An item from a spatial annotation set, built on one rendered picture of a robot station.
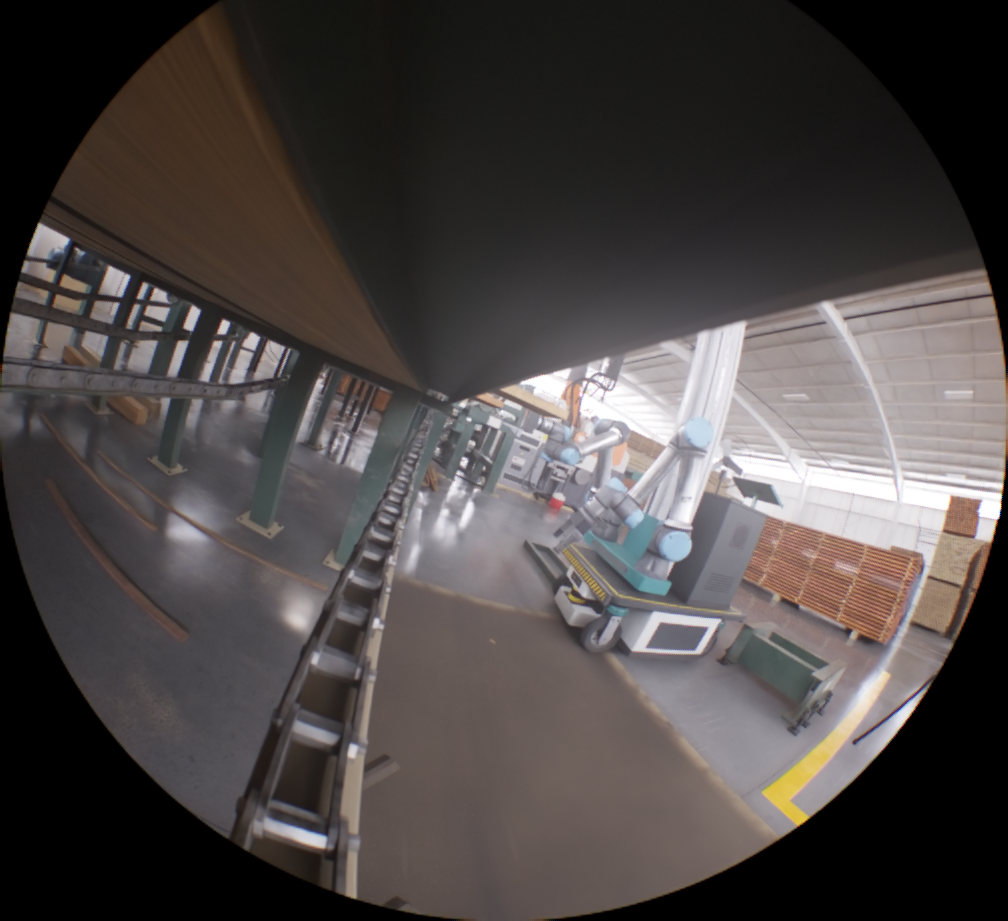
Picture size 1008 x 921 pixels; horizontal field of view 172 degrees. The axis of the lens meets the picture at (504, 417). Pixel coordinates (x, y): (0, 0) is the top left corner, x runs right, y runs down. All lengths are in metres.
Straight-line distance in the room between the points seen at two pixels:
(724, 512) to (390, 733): 1.48
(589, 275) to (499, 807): 0.89
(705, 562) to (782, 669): 0.78
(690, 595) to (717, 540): 0.28
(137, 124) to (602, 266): 0.19
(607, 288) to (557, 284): 0.03
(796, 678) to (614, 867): 1.32
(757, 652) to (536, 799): 1.43
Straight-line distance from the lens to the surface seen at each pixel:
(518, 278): 0.19
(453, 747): 0.92
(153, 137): 0.15
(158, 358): 3.02
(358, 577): 0.37
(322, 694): 0.27
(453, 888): 0.77
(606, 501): 1.24
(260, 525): 1.53
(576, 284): 0.17
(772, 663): 2.01
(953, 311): 11.95
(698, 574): 1.66
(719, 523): 1.65
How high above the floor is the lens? 0.73
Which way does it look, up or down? 3 degrees up
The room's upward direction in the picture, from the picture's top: 22 degrees clockwise
